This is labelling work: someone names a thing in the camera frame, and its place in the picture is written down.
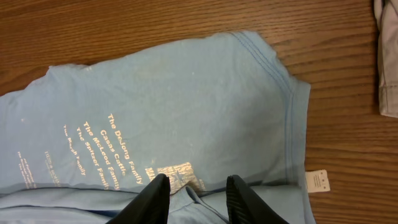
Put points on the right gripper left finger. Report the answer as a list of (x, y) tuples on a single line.
[(151, 206)]

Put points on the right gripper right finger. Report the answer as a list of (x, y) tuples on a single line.
[(246, 207)]

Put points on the beige folded garment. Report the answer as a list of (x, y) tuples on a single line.
[(385, 12)]

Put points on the light blue printed t-shirt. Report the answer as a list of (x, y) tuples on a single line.
[(81, 142)]

